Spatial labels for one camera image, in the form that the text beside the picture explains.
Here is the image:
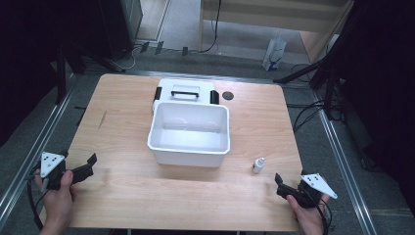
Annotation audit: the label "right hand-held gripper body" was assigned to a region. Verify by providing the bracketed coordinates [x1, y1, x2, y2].
[295, 168, 339, 210]

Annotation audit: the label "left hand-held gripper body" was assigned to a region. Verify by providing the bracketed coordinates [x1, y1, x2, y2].
[31, 149, 74, 192]

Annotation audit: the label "person's right hand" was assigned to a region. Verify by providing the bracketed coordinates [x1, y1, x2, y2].
[286, 193, 331, 235]

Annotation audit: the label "person's left hand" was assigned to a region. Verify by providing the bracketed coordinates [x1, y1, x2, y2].
[33, 169, 78, 235]

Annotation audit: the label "small white bottle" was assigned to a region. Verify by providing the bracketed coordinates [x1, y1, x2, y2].
[252, 157, 266, 175]

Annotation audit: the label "black metal stand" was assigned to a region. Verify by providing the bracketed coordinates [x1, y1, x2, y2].
[53, 40, 126, 106]
[273, 38, 344, 121]

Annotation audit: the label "white plastic storage box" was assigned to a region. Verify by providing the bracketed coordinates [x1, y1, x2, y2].
[147, 101, 232, 168]

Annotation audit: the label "white plastic bag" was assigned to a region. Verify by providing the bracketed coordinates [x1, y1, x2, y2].
[261, 31, 288, 72]

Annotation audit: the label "dark cabinet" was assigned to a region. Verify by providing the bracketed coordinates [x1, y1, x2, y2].
[96, 0, 145, 61]

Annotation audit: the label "metal floor rail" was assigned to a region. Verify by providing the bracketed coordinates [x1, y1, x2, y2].
[311, 89, 380, 235]
[0, 90, 75, 223]

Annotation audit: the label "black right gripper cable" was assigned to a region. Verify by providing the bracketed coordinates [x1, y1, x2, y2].
[316, 197, 334, 235]

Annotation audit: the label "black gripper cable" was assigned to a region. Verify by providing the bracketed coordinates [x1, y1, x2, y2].
[316, 197, 334, 235]
[25, 164, 51, 231]

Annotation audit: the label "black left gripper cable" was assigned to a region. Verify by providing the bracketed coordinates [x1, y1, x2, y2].
[25, 164, 51, 231]

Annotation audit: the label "black floor cables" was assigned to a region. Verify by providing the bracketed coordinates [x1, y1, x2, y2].
[286, 63, 328, 134]

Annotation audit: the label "white floor cable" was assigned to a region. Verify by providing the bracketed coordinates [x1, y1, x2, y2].
[110, 44, 142, 71]

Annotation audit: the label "white box lid black handle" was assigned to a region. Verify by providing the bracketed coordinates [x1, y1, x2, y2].
[152, 77, 220, 114]

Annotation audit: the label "light wooden furniture frame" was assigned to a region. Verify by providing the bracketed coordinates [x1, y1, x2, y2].
[197, 0, 356, 65]

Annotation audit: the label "black hanging cable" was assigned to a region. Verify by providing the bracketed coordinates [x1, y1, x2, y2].
[198, 0, 223, 55]

